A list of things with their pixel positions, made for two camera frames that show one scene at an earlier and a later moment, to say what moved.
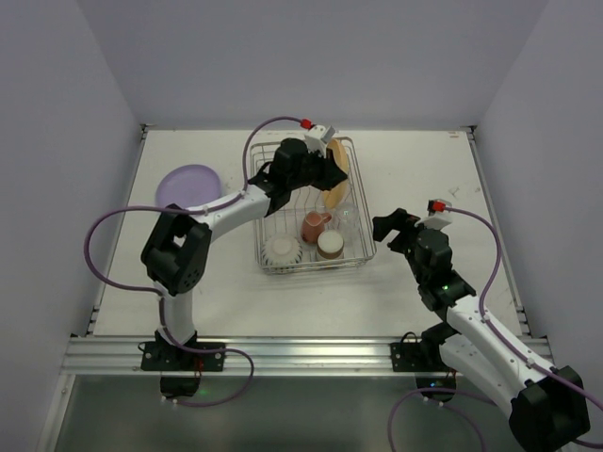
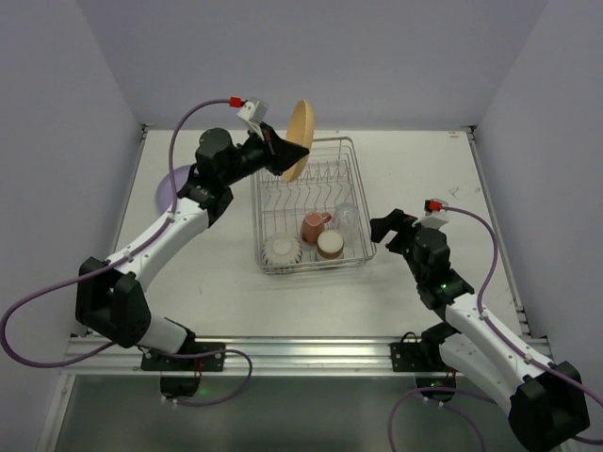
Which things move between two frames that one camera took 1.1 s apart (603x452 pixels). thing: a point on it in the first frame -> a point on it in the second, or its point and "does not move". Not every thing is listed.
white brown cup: [330, 244] does not move
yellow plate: [339, 155] -> [300, 131]
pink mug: [313, 224] does not move
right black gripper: [402, 232] does not move
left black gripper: [323, 170] -> [268, 151]
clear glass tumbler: [348, 217] does not move
